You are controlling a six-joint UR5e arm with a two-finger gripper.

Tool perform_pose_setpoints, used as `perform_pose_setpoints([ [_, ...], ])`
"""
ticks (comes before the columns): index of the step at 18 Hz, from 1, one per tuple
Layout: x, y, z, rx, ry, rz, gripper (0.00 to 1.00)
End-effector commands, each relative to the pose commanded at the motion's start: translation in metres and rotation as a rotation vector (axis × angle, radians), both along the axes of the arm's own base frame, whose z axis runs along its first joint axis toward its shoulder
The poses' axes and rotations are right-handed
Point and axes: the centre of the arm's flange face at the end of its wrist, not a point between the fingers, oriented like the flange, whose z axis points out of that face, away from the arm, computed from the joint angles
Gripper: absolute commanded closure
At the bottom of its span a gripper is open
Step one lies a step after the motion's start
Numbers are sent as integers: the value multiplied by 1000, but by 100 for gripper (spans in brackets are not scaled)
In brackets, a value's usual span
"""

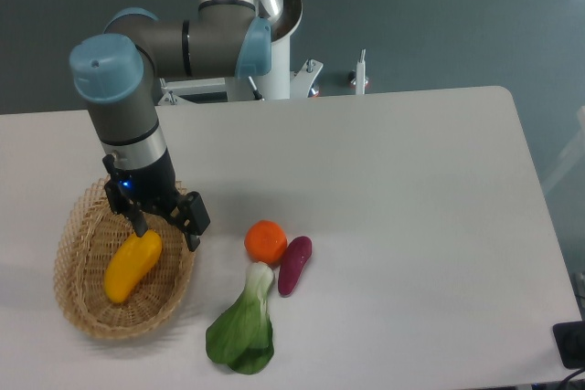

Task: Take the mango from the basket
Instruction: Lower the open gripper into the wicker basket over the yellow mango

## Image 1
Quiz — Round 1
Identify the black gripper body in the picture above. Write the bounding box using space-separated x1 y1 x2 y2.
102 151 179 219

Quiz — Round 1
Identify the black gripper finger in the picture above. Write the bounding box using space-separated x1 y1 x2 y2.
169 191 210 252
122 202 149 237

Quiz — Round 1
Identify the yellow mango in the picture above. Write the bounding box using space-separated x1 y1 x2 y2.
103 230 163 304

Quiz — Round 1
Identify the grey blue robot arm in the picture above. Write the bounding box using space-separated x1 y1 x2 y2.
69 0 303 250

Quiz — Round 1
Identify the woven wicker basket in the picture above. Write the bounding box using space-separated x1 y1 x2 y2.
53 178 196 340

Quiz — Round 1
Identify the orange fruit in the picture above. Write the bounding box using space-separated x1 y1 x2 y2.
244 220 288 265

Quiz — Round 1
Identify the purple sweet potato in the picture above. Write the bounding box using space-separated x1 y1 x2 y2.
277 236 313 297

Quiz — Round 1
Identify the green bok choy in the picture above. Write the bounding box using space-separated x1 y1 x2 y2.
206 262 274 375

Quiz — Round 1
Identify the black device at table edge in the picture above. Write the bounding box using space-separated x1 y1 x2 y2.
552 321 585 369

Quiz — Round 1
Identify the white bracket with red foot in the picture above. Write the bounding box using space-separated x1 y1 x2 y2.
348 48 369 95

